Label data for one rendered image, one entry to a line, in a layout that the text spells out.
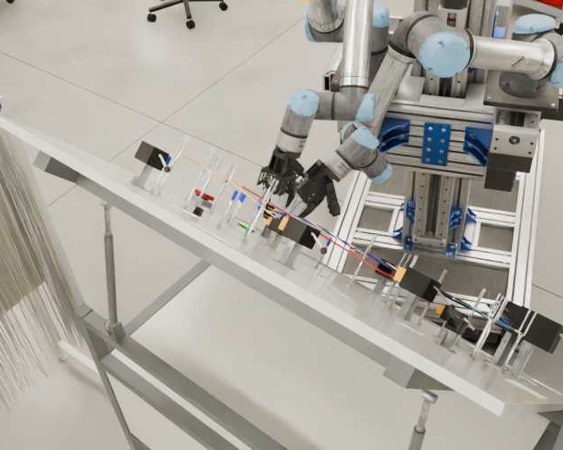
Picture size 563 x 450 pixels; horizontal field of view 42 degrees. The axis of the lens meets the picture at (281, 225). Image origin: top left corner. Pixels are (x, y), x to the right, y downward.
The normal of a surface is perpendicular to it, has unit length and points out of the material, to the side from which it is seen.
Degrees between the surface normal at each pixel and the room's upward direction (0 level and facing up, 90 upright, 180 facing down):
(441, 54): 88
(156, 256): 0
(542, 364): 0
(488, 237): 0
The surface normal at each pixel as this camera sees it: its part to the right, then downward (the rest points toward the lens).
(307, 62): -0.07, -0.72
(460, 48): 0.20, 0.64
